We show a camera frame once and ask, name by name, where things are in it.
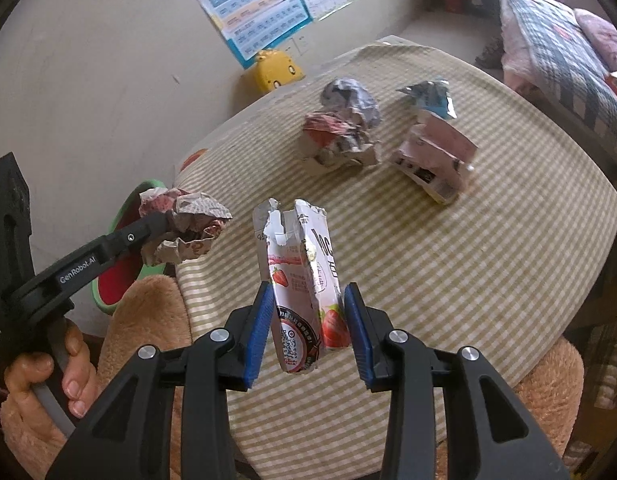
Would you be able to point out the white wall socket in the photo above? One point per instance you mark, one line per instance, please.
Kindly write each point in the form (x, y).
(301, 46)

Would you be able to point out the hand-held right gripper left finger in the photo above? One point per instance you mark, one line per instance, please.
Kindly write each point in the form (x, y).
(258, 332)

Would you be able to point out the crumpled grey purple paper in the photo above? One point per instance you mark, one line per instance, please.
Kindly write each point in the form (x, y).
(351, 97)

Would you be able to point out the bed with plaid blanket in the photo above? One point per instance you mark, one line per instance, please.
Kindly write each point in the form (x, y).
(548, 45)

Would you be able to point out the crumpled red white paper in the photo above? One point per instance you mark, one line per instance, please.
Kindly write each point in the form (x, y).
(333, 142)

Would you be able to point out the wall poster with coloured rows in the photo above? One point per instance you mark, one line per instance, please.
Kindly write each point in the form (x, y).
(248, 5)

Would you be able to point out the blue foil wrapper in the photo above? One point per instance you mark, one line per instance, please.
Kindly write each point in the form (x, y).
(431, 97)

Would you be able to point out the crushed pink carton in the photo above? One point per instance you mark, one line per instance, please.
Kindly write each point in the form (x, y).
(438, 155)

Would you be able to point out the brown plush cushion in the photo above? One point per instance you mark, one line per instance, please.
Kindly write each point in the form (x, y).
(148, 320)

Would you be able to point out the yellow plastic toy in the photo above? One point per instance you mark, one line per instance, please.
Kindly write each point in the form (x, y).
(273, 72)

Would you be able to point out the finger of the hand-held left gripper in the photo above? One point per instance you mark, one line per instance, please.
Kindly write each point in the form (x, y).
(88, 257)

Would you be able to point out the striped tablecloth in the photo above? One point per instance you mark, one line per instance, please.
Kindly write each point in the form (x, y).
(488, 260)

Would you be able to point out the person's left hand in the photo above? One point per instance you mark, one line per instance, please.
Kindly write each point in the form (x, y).
(81, 365)

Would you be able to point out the strawberry print drink carton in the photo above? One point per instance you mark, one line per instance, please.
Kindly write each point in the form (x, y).
(308, 280)

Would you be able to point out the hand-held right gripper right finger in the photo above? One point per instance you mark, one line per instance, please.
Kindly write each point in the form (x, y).
(359, 332)

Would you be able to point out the red patterned paper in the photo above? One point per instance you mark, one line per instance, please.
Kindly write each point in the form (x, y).
(193, 210)

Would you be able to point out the red bin with green rim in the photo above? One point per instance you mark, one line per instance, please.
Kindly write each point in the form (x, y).
(108, 290)

